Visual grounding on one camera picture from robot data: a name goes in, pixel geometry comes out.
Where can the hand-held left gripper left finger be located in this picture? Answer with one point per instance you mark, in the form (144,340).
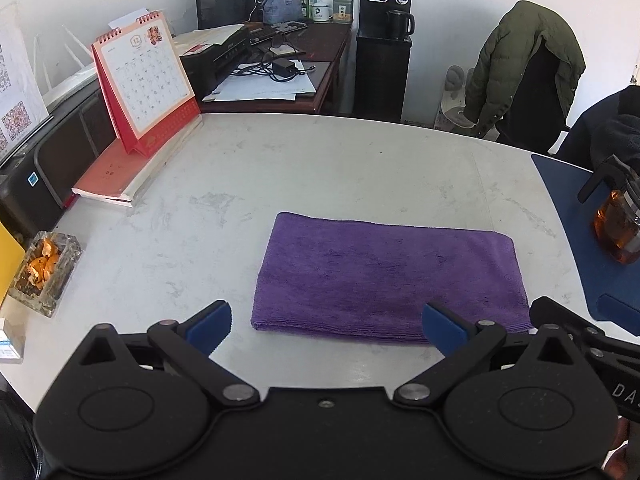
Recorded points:
(210,325)

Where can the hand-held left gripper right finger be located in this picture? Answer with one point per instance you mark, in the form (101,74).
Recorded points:
(440,327)

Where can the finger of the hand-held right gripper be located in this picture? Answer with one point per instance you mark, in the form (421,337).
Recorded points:
(565,317)

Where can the purple towel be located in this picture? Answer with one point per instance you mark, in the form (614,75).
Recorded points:
(390,275)

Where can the person's right hand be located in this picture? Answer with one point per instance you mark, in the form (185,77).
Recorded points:
(627,437)

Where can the blue mat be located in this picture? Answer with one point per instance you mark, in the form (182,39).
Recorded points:
(570,220)

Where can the glass teapot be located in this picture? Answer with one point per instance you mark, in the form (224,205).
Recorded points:
(617,225)

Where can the glass ashtray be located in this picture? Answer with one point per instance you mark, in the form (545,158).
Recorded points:
(47,292)

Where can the orange peels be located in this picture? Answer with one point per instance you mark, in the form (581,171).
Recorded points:
(42,262)

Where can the red book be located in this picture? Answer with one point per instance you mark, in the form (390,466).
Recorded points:
(107,175)

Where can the small white box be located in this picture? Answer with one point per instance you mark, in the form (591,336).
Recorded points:
(10,342)

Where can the yellow folder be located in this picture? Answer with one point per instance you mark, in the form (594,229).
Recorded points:
(9,265)

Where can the black chair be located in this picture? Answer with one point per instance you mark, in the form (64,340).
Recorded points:
(537,100)

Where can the white papers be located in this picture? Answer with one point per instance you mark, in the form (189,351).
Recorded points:
(260,91)

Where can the red desk calendar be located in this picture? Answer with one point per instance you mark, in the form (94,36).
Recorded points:
(145,85)

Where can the green jacket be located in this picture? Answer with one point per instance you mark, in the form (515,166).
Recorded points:
(505,70)

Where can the black water dispenser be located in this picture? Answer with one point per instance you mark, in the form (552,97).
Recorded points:
(380,75)

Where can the small black printer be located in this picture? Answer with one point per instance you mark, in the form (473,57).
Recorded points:
(220,57)

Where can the black power adapter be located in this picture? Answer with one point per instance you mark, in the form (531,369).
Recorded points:
(284,66)

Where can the white printer paper tray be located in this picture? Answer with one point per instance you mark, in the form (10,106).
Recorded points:
(70,87)

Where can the wooden desk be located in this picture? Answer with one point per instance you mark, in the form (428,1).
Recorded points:
(325,45)

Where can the black kettle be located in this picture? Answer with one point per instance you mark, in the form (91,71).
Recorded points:
(399,25)

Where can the white code poster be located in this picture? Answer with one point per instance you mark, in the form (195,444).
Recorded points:
(17,85)

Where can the black monitor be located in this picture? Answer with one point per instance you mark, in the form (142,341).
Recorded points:
(220,2)

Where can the blue bag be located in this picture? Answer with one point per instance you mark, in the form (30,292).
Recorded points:
(282,7)

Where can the green box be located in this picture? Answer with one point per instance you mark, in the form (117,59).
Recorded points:
(343,11)

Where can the white enamel mug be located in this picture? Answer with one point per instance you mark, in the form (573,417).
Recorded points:
(321,12)

